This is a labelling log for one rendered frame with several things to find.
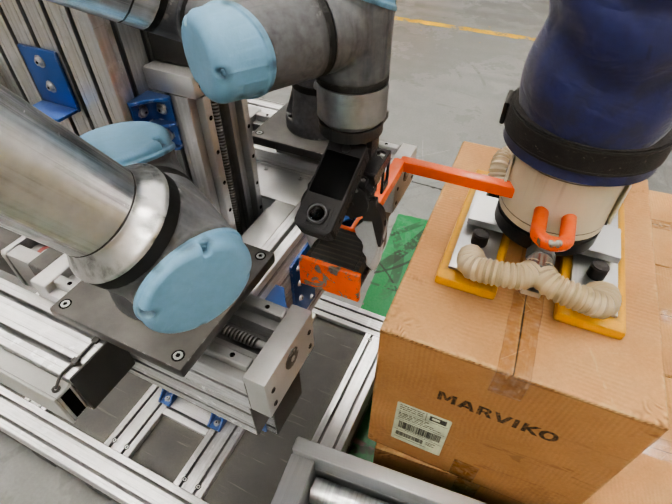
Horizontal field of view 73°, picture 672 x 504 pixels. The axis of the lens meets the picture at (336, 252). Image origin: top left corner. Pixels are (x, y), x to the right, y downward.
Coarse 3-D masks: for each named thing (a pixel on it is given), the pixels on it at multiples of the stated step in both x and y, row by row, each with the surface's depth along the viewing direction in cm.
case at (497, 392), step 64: (448, 192) 95; (640, 192) 95; (512, 256) 82; (640, 256) 82; (384, 320) 72; (448, 320) 72; (512, 320) 72; (640, 320) 72; (384, 384) 81; (448, 384) 73; (512, 384) 66; (576, 384) 64; (640, 384) 64; (448, 448) 87; (512, 448) 78; (576, 448) 70; (640, 448) 64
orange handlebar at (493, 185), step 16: (400, 160) 78; (416, 160) 78; (384, 176) 75; (432, 176) 77; (448, 176) 76; (464, 176) 75; (480, 176) 75; (384, 192) 72; (496, 192) 74; (512, 192) 73; (544, 208) 69; (352, 224) 66; (544, 224) 67; (560, 224) 68; (544, 240) 65; (560, 240) 64
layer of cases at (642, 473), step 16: (656, 192) 161; (656, 208) 154; (656, 224) 149; (656, 240) 143; (656, 256) 138; (656, 272) 134; (384, 448) 97; (656, 448) 97; (384, 464) 102; (400, 464) 99; (416, 464) 96; (640, 464) 95; (656, 464) 95; (432, 480) 99; (448, 480) 96; (464, 480) 93; (624, 480) 93; (640, 480) 93; (656, 480) 93; (480, 496) 96; (496, 496) 93; (592, 496) 91; (608, 496) 91; (624, 496) 91; (640, 496) 91; (656, 496) 91
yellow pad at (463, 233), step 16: (480, 192) 91; (464, 208) 88; (464, 224) 84; (464, 240) 81; (480, 240) 78; (496, 240) 81; (448, 256) 79; (496, 256) 78; (448, 272) 76; (464, 288) 75; (480, 288) 74; (496, 288) 74
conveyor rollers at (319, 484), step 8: (320, 480) 93; (312, 488) 91; (320, 488) 91; (328, 488) 91; (336, 488) 91; (344, 488) 92; (312, 496) 91; (320, 496) 91; (328, 496) 90; (336, 496) 90; (344, 496) 90; (352, 496) 90; (360, 496) 90; (368, 496) 91
